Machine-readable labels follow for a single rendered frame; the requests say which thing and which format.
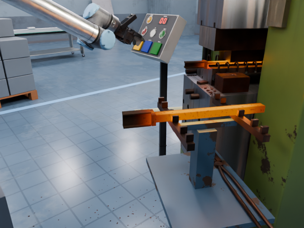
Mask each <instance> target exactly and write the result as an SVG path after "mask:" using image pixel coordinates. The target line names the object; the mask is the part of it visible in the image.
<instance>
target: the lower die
mask: <svg viewBox="0 0 304 228"><path fill-rule="evenodd" d="M224 65H225V64H220V70H219V72H220V73H227V69H228V65H226V66H224ZM246 66H247V65H246V63H245V65H243V63H239V69H238V72H241V73H245V71H246ZM255 66H256V64H255V63H254V65H252V63H248V70H247V71H248V73H253V72H254V70H255ZM261 69H262V65H261V62H257V72H261ZM236 71H237V64H236V65H235V66H234V63H230V64H229V73H235V72H236ZM217 72H218V65H217V66H215V64H208V68H207V69H204V68H197V75H198V76H199V77H200V78H202V79H203V80H206V81H208V83H209V84H210V85H211V86H212V85H214V84H215V81H213V80H212V75H214V74H216V73H217ZM250 83H260V79H250Z"/></svg>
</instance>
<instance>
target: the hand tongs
mask: <svg viewBox="0 0 304 228"><path fill-rule="evenodd" d="M214 166H215V167H216V168H218V169H219V172H220V174H221V176H222V178H223V180H224V181H225V183H226V184H227V186H228V187H229V188H230V190H231V191H232V193H233V194H234V195H235V197H236V198H237V200H238V201H239V203H240V204H241V205H242V207H243V208H244V209H245V211H246V212H247V214H248V215H249V217H250V218H251V220H252V221H253V222H254V224H255V225H256V226H257V228H263V227H262V226H261V225H260V224H259V222H258V221H257V219H256V218H255V217H254V215H253V214H252V213H251V211H250V210H249V208H248V207H247V206H246V205H245V203H244V202H243V200H242V199H241V197H240V196H239V195H238V193H237V192H236V191H235V189H234V188H233V187H232V185H231V184H230V183H229V181H228V180H227V178H226V177H225V175H224V173H223V171H224V172H225V173H226V174H227V175H228V176H229V177H230V178H231V179H232V181H233V182H234V183H235V185H236V186H237V187H238V189H239V190H240V191H241V192H242V194H243V195H244V196H245V198H246V199H247V200H248V202H249V203H250V204H251V206H252V207H253V208H254V209H255V211H256V212H257V213H258V215H259V216H260V217H261V219H262V220H263V221H264V223H265V224H266V225H267V227H268V228H274V227H273V226H272V225H271V223H270V222H269V221H268V220H267V218H266V217H265V216H264V214H263V213H262V212H261V211H260V210H259V208H258V207H257V206H256V204H255V203H254V202H253V201H252V199H251V198H250V197H249V195H248V194H247V193H246V192H245V190H244V189H243V188H242V187H241V186H240V184H239V183H238V182H237V180H236V179H235V178H234V177H233V176H232V174H231V173H230V172H229V171H227V170H226V169H225V168H224V167H223V163H222V160H221V159H220V158H219V156H218V155H217V154H216V153H215V157H214Z"/></svg>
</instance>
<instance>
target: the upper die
mask: <svg viewBox="0 0 304 228"><path fill-rule="evenodd" d="M267 33H268V28H257V29H218V28H212V27H208V26H203V25H200V30H199V45H200V46H203V47H205V48H208V49H210V50H213V51H238V50H265V46H266V38H267Z"/></svg>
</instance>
